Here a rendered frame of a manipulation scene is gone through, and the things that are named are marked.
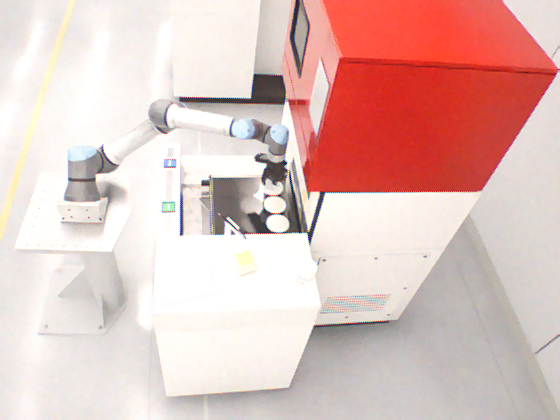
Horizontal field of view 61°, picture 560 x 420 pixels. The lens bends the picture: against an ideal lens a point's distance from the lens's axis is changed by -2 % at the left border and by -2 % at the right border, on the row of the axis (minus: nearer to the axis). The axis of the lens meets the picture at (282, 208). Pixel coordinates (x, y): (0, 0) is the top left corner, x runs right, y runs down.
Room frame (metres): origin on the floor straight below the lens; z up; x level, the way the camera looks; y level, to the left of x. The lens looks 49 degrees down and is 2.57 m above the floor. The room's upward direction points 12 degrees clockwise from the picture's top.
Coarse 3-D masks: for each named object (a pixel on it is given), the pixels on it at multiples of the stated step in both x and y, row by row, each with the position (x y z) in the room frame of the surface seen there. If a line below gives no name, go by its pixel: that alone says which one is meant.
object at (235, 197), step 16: (224, 192) 1.46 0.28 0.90; (240, 192) 1.48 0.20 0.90; (256, 192) 1.50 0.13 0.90; (224, 208) 1.36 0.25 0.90; (240, 208) 1.38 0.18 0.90; (256, 208) 1.40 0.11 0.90; (288, 208) 1.44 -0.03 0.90; (224, 224) 1.28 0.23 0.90; (240, 224) 1.29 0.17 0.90; (256, 224) 1.31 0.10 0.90
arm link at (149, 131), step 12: (132, 132) 1.51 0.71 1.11; (144, 132) 1.50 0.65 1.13; (156, 132) 1.51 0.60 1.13; (168, 132) 1.52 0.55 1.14; (108, 144) 1.49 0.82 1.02; (120, 144) 1.48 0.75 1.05; (132, 144) 1.48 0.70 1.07; (144, 144) 1.50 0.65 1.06; (108, 156) 1.44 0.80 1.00; (120, 156) 1.46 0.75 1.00; (108, 168) 1.43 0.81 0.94
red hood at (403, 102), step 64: (320, 0) 1.59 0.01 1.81; (384, 0) 1.68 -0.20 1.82; (448, 0) 1.79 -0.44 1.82; (320, 64) 1.42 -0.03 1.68; (384, 64) 1.30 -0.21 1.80; (448, 64) 1.36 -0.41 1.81; (512, 64) 1.43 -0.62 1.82; (320, 128) 1.28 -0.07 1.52; (384, 128) 1.32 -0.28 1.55; (448, 128) 1.38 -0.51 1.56; (512, 128) 1.45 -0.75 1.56
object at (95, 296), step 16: (96, 256) 1.19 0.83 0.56; (112, 256) 1.26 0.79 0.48; (64, 272) 1.36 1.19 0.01; (80, 272) 1.24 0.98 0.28; (96, 272) 1.18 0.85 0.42; (112, 272) 1.23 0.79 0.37; (64, 288) 1.22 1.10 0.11; (80, 288) 1.23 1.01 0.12; (96, 288) 1.18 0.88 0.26; (112, 288) 1.21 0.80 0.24; (48, 304) 1.14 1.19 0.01; (64, 304) 1.16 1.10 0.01; (80, 304) 1.19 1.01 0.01; (96, 304) 1.21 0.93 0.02; (112, 304) 1.20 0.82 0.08; (48, 320) 1.05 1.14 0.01; (64, 320) 1.07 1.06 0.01; (80, 320) 1.09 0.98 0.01; (96, 320) 1.11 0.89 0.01; (112, 320) 1.13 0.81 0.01
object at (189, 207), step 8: (184, 208) 1.33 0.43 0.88; (192, 208) 1.34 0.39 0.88; (200, 208) 1.35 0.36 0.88; (184, 216) 1.29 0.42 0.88; (192, 216) 1.30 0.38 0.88; (200, 216) 1.31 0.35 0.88; (184, 224) 1.25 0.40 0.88; (192, 224) 1.26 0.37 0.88; (200, 224) 1.26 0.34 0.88; (184, 232) 1.21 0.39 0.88; (192, 232) 1.21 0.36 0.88; (200, 232) 1.22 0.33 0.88
